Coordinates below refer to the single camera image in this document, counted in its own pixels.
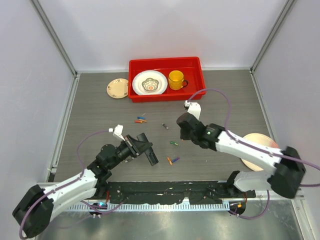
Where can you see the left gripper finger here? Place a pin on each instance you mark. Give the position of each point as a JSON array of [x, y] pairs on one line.
[[141, 141], [142, 148]]

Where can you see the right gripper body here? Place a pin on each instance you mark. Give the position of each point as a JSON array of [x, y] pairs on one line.
[[187, 136]]

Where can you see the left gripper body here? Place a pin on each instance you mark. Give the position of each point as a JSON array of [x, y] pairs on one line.
[[127, 149]]

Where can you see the black remote control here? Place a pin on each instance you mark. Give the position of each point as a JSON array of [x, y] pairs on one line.
[[151, 156]]

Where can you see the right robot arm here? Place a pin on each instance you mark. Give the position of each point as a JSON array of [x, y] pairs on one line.
[[282, 170]]

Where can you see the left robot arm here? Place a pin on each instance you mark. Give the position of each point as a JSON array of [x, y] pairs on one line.
[[39, 206]]

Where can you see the yellow mug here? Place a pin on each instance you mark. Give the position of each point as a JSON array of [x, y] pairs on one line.
[[176, 80]]

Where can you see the beige floral saucer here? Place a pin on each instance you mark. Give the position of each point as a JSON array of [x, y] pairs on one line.
[[118, 88]]

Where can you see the small patterned bowl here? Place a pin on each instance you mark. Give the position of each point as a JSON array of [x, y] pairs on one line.
[[150, 84]]

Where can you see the white plate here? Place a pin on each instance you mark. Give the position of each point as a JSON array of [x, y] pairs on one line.
[[139, 78]]

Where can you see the red plastic bin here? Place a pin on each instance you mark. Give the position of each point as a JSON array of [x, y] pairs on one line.
[[189, 66]]

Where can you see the pink plate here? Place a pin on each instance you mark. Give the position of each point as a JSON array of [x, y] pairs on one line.
[[262, 140]]

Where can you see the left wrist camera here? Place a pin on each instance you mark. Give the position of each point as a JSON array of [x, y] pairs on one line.
[[117, 132]]

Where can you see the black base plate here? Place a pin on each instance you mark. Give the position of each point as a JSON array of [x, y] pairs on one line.
[[169, 192]]

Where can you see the perforated cable duct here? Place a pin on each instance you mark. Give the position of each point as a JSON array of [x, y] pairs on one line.
[[185, 206]]

